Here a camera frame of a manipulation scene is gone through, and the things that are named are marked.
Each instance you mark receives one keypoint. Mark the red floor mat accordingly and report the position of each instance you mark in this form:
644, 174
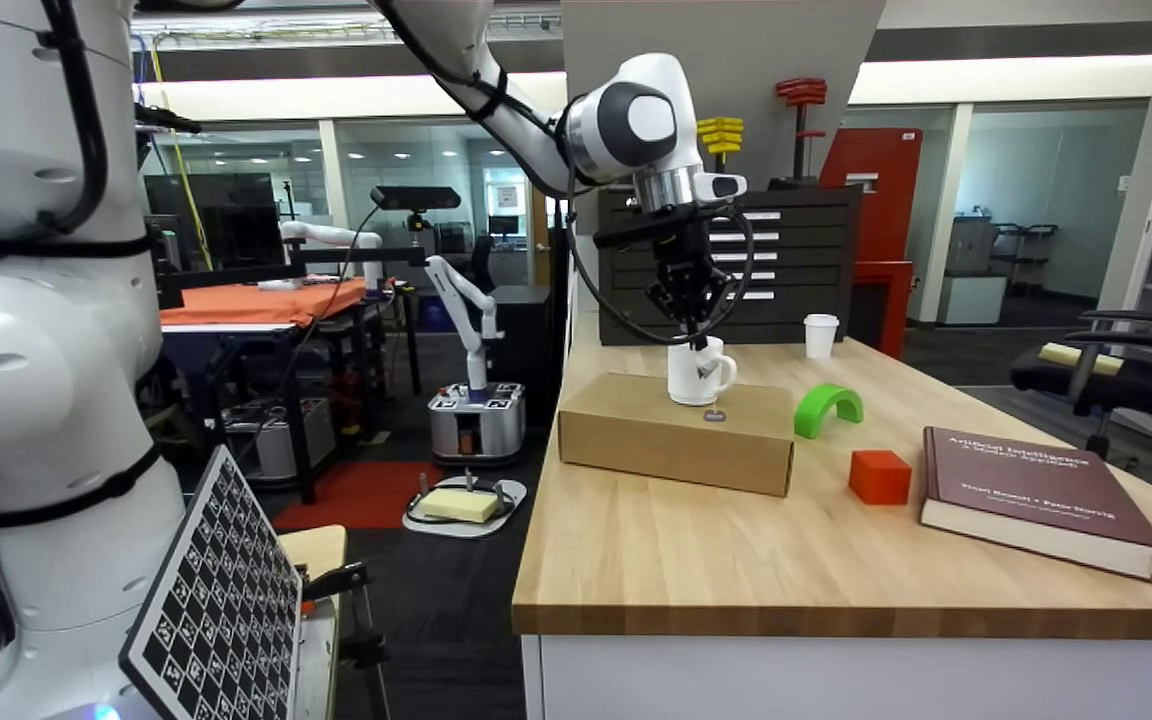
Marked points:
357, 496

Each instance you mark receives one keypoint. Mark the black drawer cabinet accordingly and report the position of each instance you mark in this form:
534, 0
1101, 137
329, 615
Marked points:
809, 265

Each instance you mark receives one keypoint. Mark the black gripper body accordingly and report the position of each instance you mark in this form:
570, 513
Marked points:
685, 253

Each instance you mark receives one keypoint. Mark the green plastic arch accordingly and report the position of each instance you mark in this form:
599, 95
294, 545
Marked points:
818, 403

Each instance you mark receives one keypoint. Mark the yellow sponge on tray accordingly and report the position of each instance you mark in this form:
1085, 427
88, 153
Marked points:
463, 504

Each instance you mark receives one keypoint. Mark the red plastic cube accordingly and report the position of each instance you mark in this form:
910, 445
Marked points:
882, 476

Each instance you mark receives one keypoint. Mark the black chair with armrest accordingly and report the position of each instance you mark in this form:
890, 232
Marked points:
1122, 374

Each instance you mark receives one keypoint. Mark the white ceramic mug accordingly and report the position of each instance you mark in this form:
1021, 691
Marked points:
696, 376

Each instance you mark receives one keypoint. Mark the black camera bar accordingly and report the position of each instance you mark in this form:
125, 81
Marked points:
418, 196

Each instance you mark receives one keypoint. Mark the white paper cup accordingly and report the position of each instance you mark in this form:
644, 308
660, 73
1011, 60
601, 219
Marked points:
821, 336

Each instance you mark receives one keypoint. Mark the black white calibration checkerboard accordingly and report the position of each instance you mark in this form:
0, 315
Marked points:
208, 601

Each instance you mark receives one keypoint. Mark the orange topped table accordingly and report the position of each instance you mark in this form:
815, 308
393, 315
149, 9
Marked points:
262, 304

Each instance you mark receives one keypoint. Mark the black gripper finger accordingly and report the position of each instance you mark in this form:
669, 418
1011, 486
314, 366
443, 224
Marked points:
677, 316
708, 315

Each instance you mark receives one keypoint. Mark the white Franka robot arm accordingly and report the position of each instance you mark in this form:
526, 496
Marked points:
30, 374

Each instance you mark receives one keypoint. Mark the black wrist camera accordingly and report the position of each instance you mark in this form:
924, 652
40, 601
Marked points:
660, 220

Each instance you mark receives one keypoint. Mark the dark red hardcover book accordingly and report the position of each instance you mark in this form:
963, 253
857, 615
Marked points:
1039, 495

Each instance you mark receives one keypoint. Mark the red metal cabinet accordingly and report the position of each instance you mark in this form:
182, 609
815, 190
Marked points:
882, 224

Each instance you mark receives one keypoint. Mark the brown cardboard box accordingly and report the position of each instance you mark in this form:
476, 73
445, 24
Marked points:
677, 434

